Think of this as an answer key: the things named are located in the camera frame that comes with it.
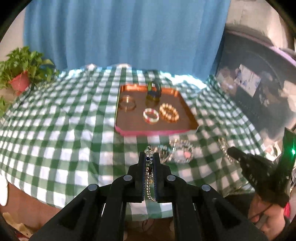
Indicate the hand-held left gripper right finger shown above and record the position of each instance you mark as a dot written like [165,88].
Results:
[160,185]

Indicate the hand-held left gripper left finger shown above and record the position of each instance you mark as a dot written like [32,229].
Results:
[141,185]

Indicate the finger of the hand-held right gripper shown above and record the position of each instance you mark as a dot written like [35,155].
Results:
[245,162]

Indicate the silver bangle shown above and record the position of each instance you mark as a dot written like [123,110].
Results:
[182,142]

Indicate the copper tray with pink rim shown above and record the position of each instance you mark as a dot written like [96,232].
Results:
[138,120]

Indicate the person's right hand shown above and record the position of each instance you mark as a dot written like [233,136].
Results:
[272,220]

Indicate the clear storage box purple lid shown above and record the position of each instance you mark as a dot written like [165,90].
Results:
[254,111]

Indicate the white cloth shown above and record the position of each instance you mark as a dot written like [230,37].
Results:
[290,97]

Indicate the white label sticker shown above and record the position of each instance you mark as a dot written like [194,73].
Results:
[247,80]

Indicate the green white checkered tablecloth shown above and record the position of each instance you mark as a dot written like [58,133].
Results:
[69,139]

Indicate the blue curtain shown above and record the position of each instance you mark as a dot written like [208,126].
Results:
[127,34]

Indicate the potted green plant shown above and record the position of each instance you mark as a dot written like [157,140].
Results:
[23,67]

